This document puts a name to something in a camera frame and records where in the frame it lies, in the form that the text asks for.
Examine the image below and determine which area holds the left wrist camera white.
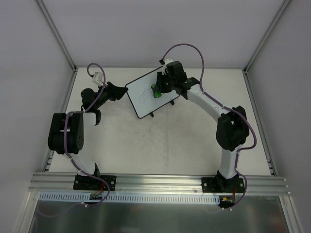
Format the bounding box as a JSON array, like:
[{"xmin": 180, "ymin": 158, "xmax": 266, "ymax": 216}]
[{"xmin": 92, "ymin": 72, "xmax": 104, "ymax": 87}]

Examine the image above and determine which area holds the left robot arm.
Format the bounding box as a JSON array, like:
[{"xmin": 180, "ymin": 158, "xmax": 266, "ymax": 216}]
[{"xmin": 48, "ymin": 82, "xmax": 128, "ymax": 189}]

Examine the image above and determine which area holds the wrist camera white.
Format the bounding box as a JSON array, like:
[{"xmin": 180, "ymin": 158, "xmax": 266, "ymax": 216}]
[
  {"xmin": 92, "ymin": 72, "xmax": 104, "ymax": 87},
  {"xmin": 159, "ymin": 58, "xmax": 173, "ymax": 71}
]

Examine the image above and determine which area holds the left aluminium frame post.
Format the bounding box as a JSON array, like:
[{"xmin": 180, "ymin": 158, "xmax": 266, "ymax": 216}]
[{"xmin": 35, "ymin": 0, "xmax": 77, "ymax": 70}]

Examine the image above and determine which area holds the small black-framed whiteboard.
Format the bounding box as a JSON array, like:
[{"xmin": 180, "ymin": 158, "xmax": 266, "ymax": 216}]
[{"xmin": 125, "ymin": 67, "xmax": 179, "ymax": 119}]

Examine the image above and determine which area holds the green whiteboard eraser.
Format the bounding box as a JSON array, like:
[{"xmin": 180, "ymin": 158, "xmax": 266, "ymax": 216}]
[{"xmin": 151, "ymin": 84, "xmax": 162, "ymax": 99}]

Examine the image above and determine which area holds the aluminium frame post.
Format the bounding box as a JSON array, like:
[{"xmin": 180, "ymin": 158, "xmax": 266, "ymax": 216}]
[
  {"xmin": 243, "ymin": 0, "xmax": 292, "ymax": 72},
  {"xmin": 35, "ymin": 0, "xmax": 77, "ymax": 70}
]

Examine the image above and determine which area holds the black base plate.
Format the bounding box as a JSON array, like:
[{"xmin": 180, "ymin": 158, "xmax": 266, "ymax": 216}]
[
  {"xmin": 201, "ymin": 177, "xmax": 245, "ymax": 193},
  {"xmin": 73, "ymin": 175, "xmax": 117, "ymax": 191}
]

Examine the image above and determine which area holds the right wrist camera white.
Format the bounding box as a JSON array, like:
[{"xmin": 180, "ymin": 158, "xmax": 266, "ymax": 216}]
[{"xmin": 159, "ymin": 58, "xmax": 173, "ymax": 71}]

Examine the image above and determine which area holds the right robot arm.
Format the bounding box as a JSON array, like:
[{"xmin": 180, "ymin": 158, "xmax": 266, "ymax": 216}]
[{"xmin": 152, "ymin": 59, "xmax": 249, "ymax": 193}]

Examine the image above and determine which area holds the right aluminium frame post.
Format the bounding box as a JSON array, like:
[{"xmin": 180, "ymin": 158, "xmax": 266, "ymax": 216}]
[{"xmin": 243, "ymin": 0, "xmax": 292, "ymax": 72}]

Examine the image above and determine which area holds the white slotted cable duct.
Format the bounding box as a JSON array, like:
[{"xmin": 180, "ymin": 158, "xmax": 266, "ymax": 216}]
[{"xmin": 38, "ymin": 192, "xmax": 220, "ymax": 205}]

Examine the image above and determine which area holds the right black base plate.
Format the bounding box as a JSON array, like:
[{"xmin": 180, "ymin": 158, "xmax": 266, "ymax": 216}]
[{"xmin": 201, "ymin": 177, "xmax": 245, "ymax": 193}]

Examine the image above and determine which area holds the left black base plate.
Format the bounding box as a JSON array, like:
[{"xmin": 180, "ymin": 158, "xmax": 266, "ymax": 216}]
[{"xmin": 73, "ymin": 175, "xmax": 117, "ymax": 191}]

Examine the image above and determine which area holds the aluminium front rail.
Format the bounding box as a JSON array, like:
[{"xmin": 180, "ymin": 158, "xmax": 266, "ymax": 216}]
[{"xmin": 28, "ymin": 172, "xmax": 291, "ymax": 196}]

